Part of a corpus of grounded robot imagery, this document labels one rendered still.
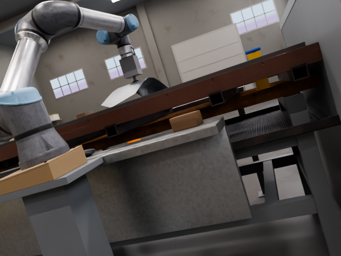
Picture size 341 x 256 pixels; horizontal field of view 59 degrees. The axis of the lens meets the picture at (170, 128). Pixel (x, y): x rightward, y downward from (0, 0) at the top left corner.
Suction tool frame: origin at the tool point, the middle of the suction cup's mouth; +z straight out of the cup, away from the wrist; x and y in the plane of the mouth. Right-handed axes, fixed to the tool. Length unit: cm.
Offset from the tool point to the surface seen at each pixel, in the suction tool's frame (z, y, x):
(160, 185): 44, -15, 45
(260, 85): 19, -61, 24
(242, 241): 93, -31, 3
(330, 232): 78, -70, 35
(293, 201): 64, -60, 34
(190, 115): 21, -36, 51
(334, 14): 7, -82, 66
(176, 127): 24, -30, 49
